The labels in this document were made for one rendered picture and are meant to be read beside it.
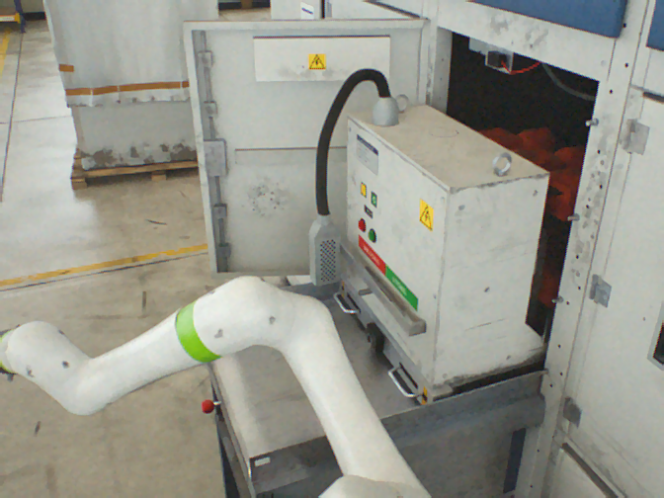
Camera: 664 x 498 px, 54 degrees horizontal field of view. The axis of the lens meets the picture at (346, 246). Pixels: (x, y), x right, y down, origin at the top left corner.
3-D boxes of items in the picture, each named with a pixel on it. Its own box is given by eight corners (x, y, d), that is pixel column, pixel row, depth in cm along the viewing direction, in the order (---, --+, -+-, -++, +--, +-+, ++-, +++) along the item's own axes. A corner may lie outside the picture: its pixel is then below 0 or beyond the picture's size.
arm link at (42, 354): (45, 307, 123) (4, 354, 116) (94, 348, 128) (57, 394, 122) (17, 312, 132) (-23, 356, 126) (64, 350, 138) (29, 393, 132)
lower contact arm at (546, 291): (548, 308, 149) (553, 279, 146) (522, 287, 158) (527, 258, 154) (621, 290, 157) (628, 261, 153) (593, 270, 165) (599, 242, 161)
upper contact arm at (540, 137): (486, 174, 163) (490, 143, 159) (465, 160, 171) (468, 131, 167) (555, 162, 170) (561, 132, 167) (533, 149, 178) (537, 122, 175)
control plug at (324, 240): (315, 288, 169) (314, 228, 161) (309, 279, 173) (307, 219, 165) (343, 282, 172) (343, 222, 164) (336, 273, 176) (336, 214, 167)
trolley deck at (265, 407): (257, 515, 127) (255, 494, 124) (197, 338, 177) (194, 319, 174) (541, 421, 149) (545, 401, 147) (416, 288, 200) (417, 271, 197)
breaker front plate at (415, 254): (427, 392, 140) (444, 191, 117) (343, 283, 179) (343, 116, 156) (432, 391, 141) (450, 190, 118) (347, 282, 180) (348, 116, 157)
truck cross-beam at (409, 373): (431, 417, 140) (433, 396, 137) (338, 291, 184) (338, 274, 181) (451, 411, 142) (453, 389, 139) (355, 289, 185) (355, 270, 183)
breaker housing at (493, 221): (432, 393, 140) (450, 188, 117) (345, 282, 180) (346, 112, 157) (617, 340, 157) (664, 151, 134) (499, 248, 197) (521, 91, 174)
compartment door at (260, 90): (213, 268, 200) (185, 17, 165) (414, 260, 205) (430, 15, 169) (210, 279, 194) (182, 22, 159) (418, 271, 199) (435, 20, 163)
